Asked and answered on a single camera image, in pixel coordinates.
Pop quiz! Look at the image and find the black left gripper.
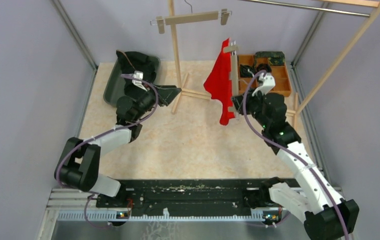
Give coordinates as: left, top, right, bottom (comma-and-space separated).
133, 80, 182, 122

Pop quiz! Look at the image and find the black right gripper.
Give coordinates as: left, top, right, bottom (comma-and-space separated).
231, 87, 269, 129

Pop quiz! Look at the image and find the red underwear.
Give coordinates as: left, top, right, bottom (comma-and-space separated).
203, 38, 235, 126

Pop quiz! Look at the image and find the black striped garment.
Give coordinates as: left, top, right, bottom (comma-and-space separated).
116, 49, 157, 100

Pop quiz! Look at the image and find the beige clip hanger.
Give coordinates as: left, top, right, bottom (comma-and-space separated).
150, 0, 232, 34
223, 38, 239, 123

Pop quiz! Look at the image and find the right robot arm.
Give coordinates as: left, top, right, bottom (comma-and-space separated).
232, 91, 359, 240

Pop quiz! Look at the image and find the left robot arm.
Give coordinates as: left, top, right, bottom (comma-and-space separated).
54, 85, 181, 207

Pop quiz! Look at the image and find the dark folded sock middle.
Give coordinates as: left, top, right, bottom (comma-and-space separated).
239, 64, 255, 78

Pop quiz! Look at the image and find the wooden compartment tray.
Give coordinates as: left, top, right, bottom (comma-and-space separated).
237, 51, 292, 97

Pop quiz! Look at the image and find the dark rolled sock right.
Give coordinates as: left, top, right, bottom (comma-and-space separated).
256, 63, 272, 73

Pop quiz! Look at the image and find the camouflage folded cloth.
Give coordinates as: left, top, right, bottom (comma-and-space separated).
254, 51, 285, 66

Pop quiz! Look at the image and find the grey plastic bin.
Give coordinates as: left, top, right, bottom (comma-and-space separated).
104, 50, 160, 107

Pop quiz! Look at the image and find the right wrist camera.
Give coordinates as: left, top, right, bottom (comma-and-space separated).
252, 73, 275, 97

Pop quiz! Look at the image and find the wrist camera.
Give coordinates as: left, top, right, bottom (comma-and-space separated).
252, 73, 275, 97
132, 70, 147, 91

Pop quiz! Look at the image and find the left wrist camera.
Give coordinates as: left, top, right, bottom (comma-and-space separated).
132, 70, 147, 91

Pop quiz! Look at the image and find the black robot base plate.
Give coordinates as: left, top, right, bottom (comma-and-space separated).
84, 178, 278, 218

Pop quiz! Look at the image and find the aluminium front rail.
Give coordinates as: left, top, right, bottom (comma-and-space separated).
46, 187, 310, 223

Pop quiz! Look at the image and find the wooden clothes rack frame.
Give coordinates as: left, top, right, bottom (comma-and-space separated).
171, 0, 380, 128

